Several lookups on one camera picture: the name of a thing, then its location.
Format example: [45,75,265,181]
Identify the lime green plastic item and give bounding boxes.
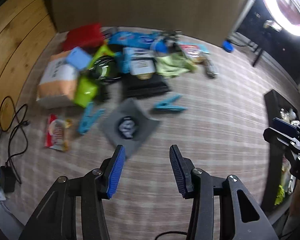
[73,75,98,108]

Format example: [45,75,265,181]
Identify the blue white pouch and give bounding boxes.
[108,31,168,54]

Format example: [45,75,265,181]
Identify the light blue clothespin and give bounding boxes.
[153,94,187,113]
[77,102,106,135]

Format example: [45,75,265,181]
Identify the blue round disc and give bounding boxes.
[222,40,234,53]

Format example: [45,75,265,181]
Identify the grey square pouch with logo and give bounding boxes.
[101,98,160,159]

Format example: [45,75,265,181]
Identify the black storage tray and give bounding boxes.
[261,89,300,212]

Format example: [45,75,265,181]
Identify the green cloth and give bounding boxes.
[155,53,197,78]

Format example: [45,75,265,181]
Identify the red fabric bag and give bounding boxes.
[63,23,104,51]

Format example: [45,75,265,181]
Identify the red white snack packet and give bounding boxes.
[44,114,73,152]

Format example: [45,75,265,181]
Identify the yellow shuttlecock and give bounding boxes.
[274,185,285,206]

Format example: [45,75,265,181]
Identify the black keyboard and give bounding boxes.
[121,73,171,99]

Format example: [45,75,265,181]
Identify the light blue sponge block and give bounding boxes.
[65,47,93,71]

